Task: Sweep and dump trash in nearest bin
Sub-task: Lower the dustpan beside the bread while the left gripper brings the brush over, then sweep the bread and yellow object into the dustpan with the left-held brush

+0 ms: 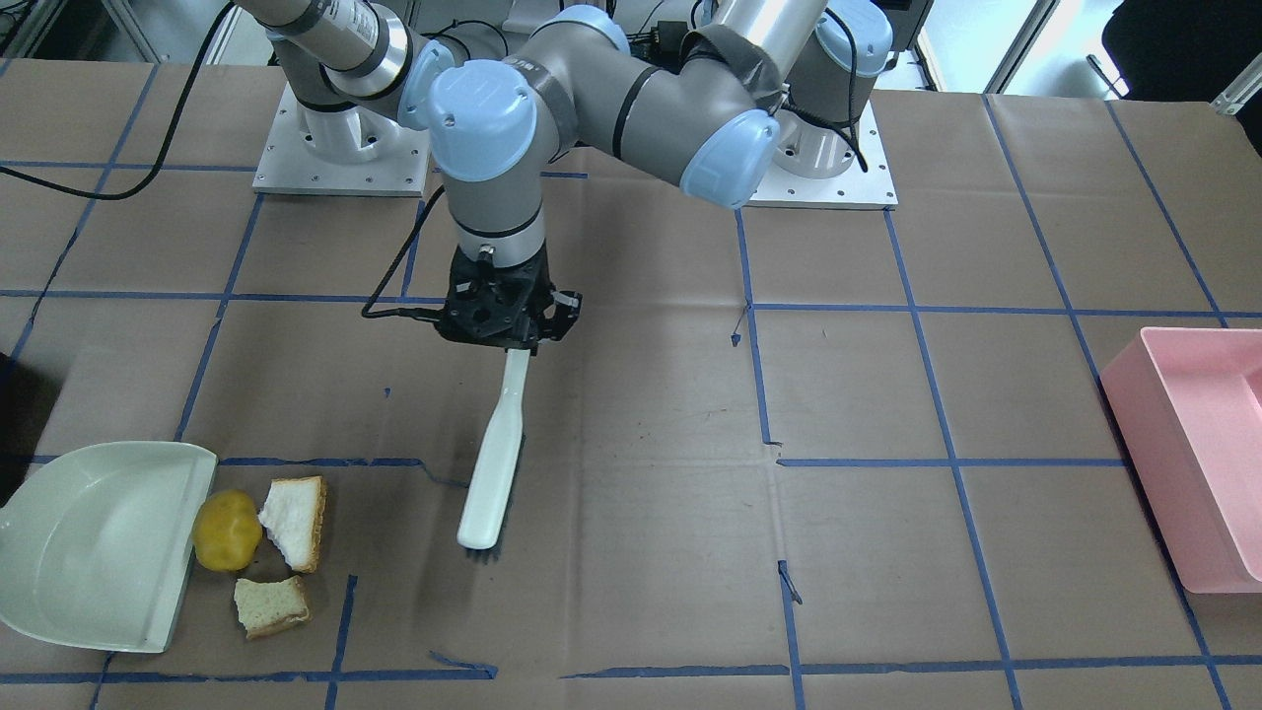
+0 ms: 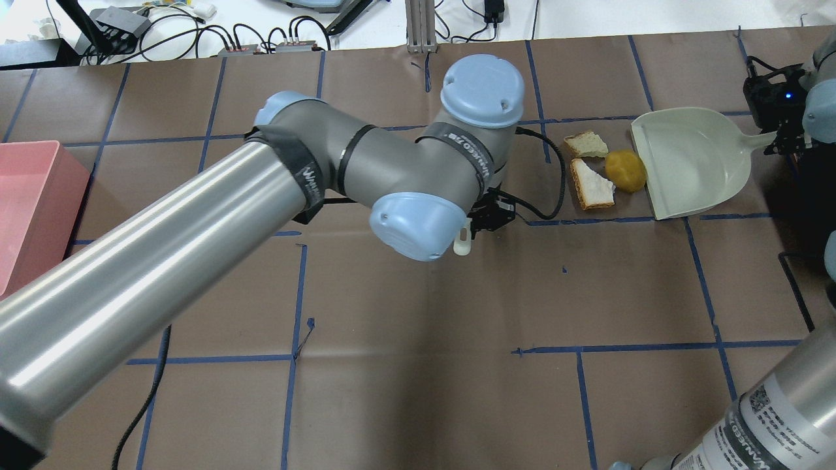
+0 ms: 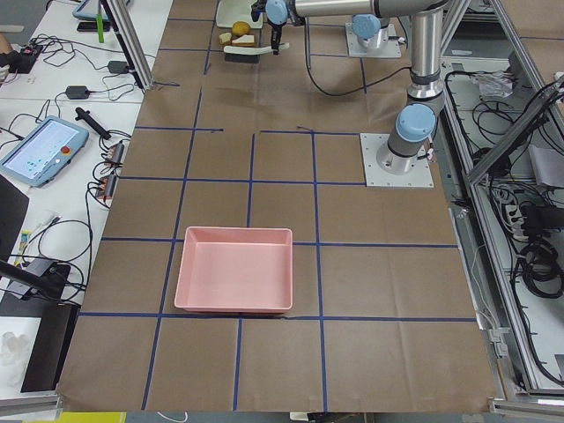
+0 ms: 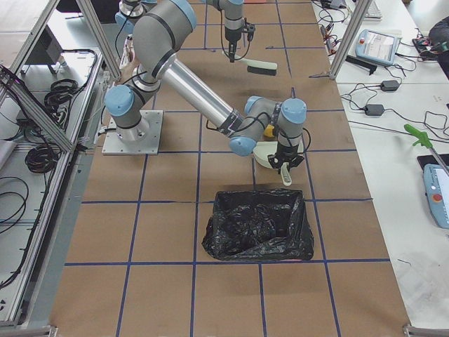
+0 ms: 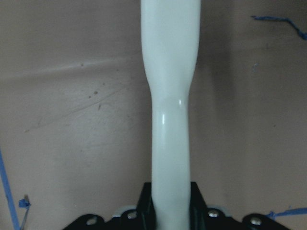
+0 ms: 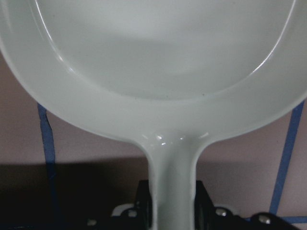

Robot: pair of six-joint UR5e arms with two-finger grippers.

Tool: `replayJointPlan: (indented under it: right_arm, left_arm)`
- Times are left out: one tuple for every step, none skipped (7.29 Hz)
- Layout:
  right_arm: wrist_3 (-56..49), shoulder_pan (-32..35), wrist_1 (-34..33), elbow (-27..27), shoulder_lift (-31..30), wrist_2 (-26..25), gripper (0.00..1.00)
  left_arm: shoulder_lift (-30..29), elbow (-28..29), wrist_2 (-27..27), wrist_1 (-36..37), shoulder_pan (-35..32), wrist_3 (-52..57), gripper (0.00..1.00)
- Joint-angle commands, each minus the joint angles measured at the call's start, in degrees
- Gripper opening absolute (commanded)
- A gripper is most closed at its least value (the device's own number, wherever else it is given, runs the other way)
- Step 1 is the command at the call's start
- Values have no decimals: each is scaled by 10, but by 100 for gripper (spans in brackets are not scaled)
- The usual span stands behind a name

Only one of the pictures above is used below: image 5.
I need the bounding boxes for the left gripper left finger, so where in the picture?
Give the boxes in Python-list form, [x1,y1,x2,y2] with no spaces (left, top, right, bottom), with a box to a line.
[136,182,156,230]

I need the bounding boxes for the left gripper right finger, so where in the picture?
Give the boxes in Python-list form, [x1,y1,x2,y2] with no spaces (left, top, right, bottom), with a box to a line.
[189,182,207,230]

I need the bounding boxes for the white hand brush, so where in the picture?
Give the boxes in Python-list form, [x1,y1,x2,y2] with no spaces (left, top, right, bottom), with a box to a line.
[141,0,201,230]

